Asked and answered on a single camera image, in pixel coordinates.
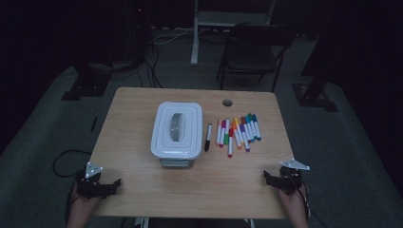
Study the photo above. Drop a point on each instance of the dark equipment with red light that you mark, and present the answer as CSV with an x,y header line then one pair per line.
x,y
136,28

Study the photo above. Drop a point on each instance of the person's right hand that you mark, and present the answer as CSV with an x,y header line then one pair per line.
x,y
293,204

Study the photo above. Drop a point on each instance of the white table leg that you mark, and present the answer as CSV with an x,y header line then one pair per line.
x,y
250,223
141,222

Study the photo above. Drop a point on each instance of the clear brown storage box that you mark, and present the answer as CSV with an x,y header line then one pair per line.
x,y
176,163

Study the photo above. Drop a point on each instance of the black stand with square base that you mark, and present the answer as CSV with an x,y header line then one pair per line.
x,y
85,85
313,98

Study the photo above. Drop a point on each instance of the light blue marker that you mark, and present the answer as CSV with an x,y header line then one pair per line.
x,y
247,119

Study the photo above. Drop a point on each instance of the orange marker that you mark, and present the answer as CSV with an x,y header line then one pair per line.
x,y
236,136

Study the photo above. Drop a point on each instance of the purple marker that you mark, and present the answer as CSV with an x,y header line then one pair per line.
x,y
244,137

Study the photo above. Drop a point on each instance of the white box lid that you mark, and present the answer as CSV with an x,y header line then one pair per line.
x,y
176,129

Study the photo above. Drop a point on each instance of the teal green marker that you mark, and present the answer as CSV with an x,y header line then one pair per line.
x,y
250,116

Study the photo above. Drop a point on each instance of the magenta marker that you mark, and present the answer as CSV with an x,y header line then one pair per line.
x,y
222,133

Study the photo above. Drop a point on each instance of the black marker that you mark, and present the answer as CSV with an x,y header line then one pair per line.
x,y
208,136

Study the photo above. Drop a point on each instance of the yellow marker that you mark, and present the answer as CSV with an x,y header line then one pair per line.
x,y
236,121

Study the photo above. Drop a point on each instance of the black folding chair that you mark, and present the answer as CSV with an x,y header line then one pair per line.
x,y
250,53

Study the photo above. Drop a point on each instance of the white metal desk frame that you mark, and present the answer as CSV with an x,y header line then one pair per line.
x,y
195,47

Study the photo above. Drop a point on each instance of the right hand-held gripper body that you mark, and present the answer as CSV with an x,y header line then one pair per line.
x,y
290,180

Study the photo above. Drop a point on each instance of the dark red marker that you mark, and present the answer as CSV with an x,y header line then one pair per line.
x,y
243,120

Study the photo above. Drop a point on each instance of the person's left hand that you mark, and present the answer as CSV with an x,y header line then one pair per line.
x,y
82,207

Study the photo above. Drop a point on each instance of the peach marker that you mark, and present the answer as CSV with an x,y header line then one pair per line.
x,y
218,133

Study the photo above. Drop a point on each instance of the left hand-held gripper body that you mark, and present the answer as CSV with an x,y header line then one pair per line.
x,y
92,188

